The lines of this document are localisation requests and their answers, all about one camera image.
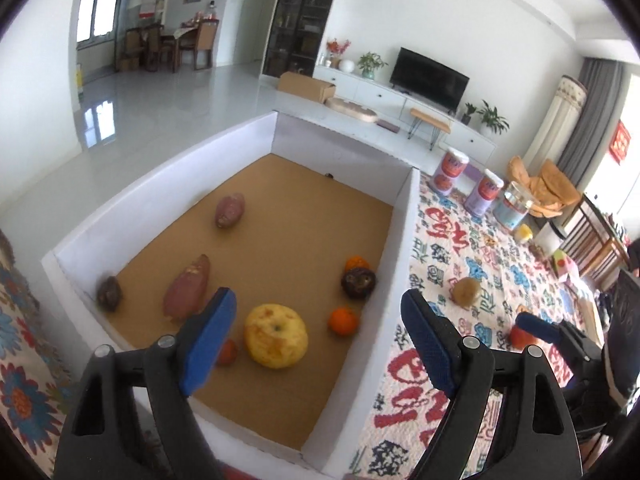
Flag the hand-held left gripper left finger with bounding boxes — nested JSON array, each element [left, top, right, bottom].
[[54, 287, 237, 480]]

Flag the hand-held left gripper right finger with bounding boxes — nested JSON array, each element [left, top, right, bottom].
[[401, 288, 583, 480]]

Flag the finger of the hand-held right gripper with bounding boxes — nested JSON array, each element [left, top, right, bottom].
[[515, 312, 601, 361]]

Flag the red apple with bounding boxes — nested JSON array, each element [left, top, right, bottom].
[[509, 326, 543, 351]]

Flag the large sweet potato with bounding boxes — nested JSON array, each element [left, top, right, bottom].
[[163, 254, 211, 322]]

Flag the brown kiwi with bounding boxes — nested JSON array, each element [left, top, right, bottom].
[[452, 276, 482, 307]]

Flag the yellow apple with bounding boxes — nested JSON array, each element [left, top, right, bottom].
[[243, 303, 308, 370]]

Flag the dark passion fruit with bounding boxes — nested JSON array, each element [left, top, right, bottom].
[[341, 267, 376, 301], [96, 276, 123, 311]]

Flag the small sweet potato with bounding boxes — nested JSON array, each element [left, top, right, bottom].
[[215, 193, 246, 229]]

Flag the white cardboard box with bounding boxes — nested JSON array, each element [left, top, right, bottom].
[[41, 111, 421, 478]]

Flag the pink patterned bag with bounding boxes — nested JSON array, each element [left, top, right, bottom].
[[550, 250, 581, 278]]

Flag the printed woven tablecloth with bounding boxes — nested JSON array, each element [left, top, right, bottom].
[[345, 172, 616, 480]]

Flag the white jar black lid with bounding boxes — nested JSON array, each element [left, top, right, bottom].
[[535, 222, 568, 256]]

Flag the dark wooden slatted chair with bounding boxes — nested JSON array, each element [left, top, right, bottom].
[[562, 195, 628, 291]]

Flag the blue label jar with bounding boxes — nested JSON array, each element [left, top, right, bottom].
[[494, 181, 535, 233]]

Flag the orange cushioned armchair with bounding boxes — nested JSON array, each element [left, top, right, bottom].
[[509, 156, 583, 218]]

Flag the red white can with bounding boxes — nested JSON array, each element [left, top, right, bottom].
[[432, 147, 469, 196], [462, 169, 503, 218]]

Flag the floral sofa cover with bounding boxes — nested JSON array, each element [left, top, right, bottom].
[[0, 230, 76, 476]]

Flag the covered standing air conditioner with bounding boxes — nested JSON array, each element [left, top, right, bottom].
[[520, 75, 588, 176]]

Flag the grey curtain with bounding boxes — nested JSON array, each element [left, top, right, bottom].
[[555, 57, 626, 196]]

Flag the large leafy potted plant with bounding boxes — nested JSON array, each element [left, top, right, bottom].
[[475, 100, 511, 136]]

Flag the wooden stool metal legs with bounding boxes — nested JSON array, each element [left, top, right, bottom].
[[410, 107, 452, 151]]

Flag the oval wicker basket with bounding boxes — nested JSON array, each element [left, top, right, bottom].
[[325, 97, 378, 123]]

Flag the white television cabinet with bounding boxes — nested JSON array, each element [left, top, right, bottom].
[[312, 65, 501, 166]]

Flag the black television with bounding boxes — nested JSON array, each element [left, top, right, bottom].
[[389, 47, 471, 112]]

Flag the brown cardboard carton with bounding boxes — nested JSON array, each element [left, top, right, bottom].
[[277, 71, 337, 106]]

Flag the potted plant green vase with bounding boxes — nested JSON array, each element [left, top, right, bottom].
[[357, 51, 388, 81]]

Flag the wooden dining chair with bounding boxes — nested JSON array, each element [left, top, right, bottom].
[[192, 19, 221, 71]]

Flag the red flower arrangement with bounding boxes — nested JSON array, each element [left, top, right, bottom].
[[326, 38, 351, 67]]

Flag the dark glass display cabinet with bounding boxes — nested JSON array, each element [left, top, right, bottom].
[[262, 0, 346, 80]]

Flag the red wall hanging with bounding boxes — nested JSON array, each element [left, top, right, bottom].
[[610, 120, 632, 165]]

